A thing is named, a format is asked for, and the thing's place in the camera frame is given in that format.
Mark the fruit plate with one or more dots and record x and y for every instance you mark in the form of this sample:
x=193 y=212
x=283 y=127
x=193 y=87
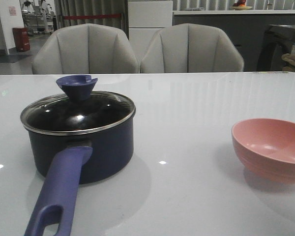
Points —
x=240 y=5

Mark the dark blue saucepan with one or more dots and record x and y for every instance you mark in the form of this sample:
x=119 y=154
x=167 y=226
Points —
x=68 y=161

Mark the white cabinet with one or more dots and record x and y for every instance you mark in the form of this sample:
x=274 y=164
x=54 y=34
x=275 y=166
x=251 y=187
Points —
x=145 y=17

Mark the red trash bin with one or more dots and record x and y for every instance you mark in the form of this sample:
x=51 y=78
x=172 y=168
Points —
x=21 y=39

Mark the dark appliance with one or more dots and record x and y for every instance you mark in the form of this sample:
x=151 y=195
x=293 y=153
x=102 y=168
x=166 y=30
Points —
x=278 y=40

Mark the pink bowl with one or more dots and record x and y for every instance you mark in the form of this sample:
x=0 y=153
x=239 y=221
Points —
x=266 y=147

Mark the grey upholstered chair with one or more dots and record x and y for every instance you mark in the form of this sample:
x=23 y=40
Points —
x=86 y=49
x=191 y=48

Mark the right grey upholstered chair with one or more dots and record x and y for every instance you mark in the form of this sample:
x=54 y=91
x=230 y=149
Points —
x=191 y=48

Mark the left grey upholstered chair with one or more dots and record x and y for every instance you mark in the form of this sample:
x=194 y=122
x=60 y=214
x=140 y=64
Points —
x=86 y=49

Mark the grey counter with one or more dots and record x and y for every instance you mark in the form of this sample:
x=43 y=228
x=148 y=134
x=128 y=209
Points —
x=245 y=28

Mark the beige cushion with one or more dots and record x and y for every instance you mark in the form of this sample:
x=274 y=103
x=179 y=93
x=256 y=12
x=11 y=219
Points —
x=289 y=60

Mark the glass lid with blue knob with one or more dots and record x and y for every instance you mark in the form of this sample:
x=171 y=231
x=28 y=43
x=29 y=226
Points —
x=79 y=110

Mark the red barrier belt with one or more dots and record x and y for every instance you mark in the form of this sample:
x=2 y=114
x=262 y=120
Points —
x=110 y=16

